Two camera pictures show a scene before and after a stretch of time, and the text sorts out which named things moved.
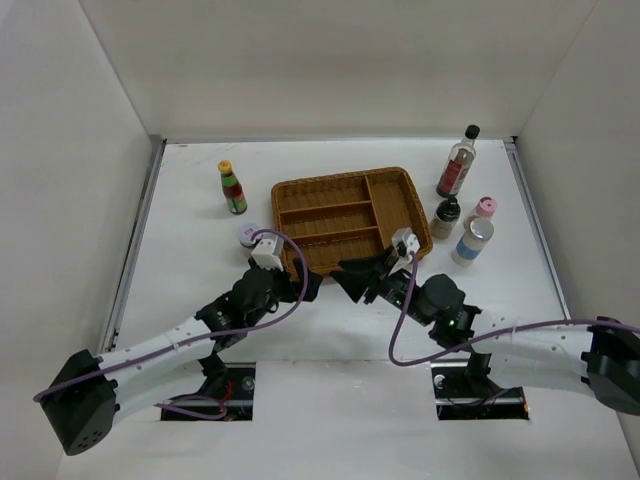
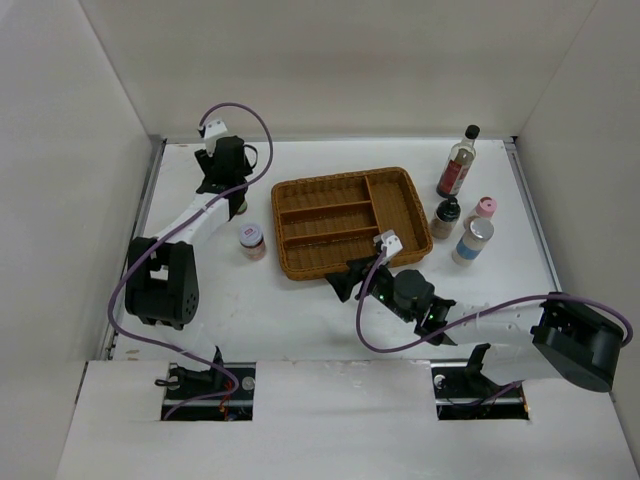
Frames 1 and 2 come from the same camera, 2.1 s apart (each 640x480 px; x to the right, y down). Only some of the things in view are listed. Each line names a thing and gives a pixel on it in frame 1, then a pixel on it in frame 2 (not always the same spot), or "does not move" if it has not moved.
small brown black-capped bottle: [445, 217] does not move
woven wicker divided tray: [347, 216] does not move
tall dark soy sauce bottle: [458, 163] does not move
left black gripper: [291, 288] → [208, 161]
